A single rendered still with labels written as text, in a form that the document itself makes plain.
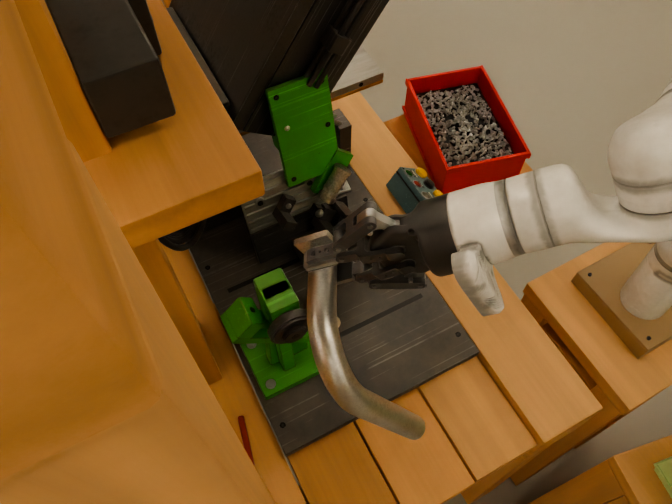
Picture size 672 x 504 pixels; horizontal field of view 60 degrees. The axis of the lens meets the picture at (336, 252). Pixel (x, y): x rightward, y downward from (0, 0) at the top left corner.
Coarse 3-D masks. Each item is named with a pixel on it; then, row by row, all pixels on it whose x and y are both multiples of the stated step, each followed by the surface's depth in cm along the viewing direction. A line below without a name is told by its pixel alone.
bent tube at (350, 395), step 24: (312, 240) 60; (312, 288) 59; (336, 288) 60; (312, 312) 57; (336, 312) 58; (312, 336) 57; (336, 336) 57; (336, 360) 56; (336, 384) 57; (360, 384) 59; (360, 408) 59; (384, 408) 62; (408, 432) 69
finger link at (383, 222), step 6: (366, 210) 53; (372, 210) 53; (360, 216) 54; (366, 216) 53; (378, 216) 53; (384, 216) 54; (378, 222) 54; (384, 222) 54; (390, 222) 54; (396, 222) 54; (378, 228) 54; (384, 228) 54; (372, 234) 54
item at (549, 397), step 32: (352, 96) 151; (352, 128) 145; (384, 128) 145; (352, 160) 140; (384, 160) 140; (384, 192) 135; (448, 288) 122; (480, 320) 118; (512, 320) 118; (480, 352) 115; (512, 352) 114; (544, 352) 114; (512, 384) 111; (544, 384) 111; (576, 384) 111; (544, 416) 108; (576, 416) 108; (544, 448) 119
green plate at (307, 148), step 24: (312, 72) 102; (288, 96) 102; (312, 96) 104; (288, 120) 105; (312, 120) 107; (288, 144) 108; (312, 144) 110; (336, 144) 113; (288, 168) 111; (312, 168) 114
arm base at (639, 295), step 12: (648, 264) 109; (660, 264) 106; (636, 276) 114; (648, 276) 110; (660, 276) 107; (624, 288) 120; (636, 288) 115; (648, 288) 111; (660, 288) 109; (624, 300) 120; (636, 300) 116; (648, 300) 113; (660, 300) 112; (636, 312) 118; (648, 312) 116; (660, 312) 116
